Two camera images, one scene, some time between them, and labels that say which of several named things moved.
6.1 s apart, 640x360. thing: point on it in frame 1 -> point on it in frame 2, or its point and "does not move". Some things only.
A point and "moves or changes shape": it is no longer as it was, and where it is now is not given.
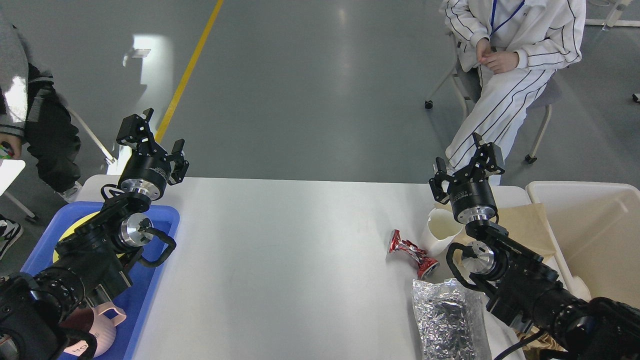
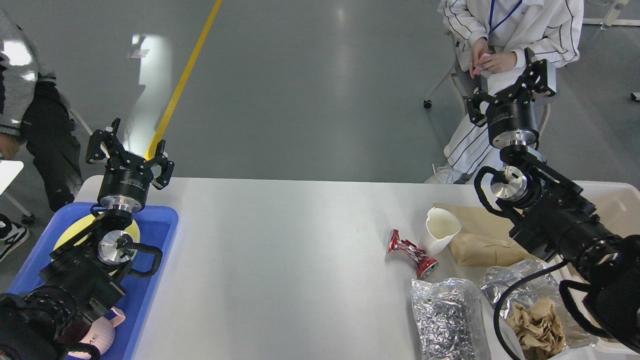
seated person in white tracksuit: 515,46 does not move
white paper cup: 440,228 does not move
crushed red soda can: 425,264 does not move
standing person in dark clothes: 32,110 does not move
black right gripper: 471,197 -> 512,124
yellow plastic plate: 56,255 moves or changes shape
